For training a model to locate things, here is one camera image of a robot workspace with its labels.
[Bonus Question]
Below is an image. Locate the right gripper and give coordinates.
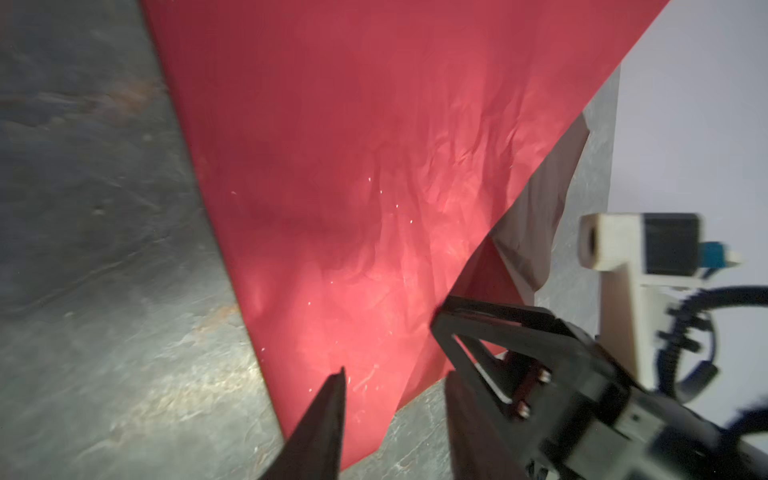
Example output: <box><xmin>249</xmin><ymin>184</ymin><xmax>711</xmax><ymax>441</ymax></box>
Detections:
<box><xmin>431</xmin><ymin>296</ymin><xmax>767</xmax><ymax>479</ymax></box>

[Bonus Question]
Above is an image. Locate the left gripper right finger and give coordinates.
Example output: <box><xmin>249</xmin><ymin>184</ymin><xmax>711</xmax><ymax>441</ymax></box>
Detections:
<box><xmin>444</xmin><ymin>371</ymin><xmax>527</xmax><ymax>479</ymax></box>

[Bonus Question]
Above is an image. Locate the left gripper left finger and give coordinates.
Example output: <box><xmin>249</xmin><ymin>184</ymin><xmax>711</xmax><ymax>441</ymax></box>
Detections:
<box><xmin>260</xmin><ymin>368</ymin><xmax>347</xmax><ymax>480</ymax></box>

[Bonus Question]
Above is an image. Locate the red wrapping paper sheet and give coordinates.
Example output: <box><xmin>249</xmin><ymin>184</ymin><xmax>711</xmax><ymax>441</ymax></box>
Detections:
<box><xmin>143</xmin><ymin>1</ymin><xmax>664</xmax><ymax>467</ymax></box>

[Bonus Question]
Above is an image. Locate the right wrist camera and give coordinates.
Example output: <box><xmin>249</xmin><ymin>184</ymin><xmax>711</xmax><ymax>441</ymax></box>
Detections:
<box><xmin>578</xmin><ymin>213</ymin><xmax>743</xmax><ymax>389</ymax></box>

